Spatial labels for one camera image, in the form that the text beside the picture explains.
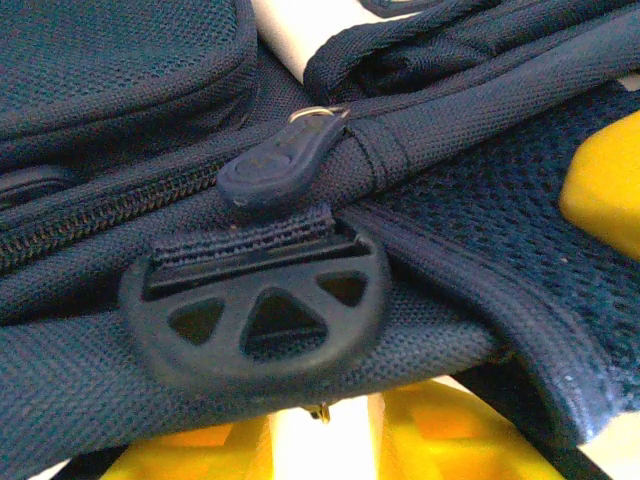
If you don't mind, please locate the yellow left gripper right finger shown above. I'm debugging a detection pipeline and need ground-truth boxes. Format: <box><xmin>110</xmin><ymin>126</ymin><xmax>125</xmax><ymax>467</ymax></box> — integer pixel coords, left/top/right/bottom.
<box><xmin>368</xmin><ymin>378</ymin><xmax>554</xmax><ymax>480</ymax></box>

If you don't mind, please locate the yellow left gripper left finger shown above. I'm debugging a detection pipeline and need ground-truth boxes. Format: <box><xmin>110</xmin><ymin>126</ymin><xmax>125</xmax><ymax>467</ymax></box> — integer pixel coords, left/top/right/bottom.
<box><xmin>98</xmin><ymin>413</ymin><xmax>275</xmax><ymax>480</ymax></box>

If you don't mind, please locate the navy blue backpack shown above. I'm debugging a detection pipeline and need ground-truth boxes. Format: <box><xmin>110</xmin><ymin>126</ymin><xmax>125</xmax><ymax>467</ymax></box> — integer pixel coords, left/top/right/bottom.
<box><xmin>0</xmin><ymin>0</ymin><xmax>640</xmax><ymax>480</ymax></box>

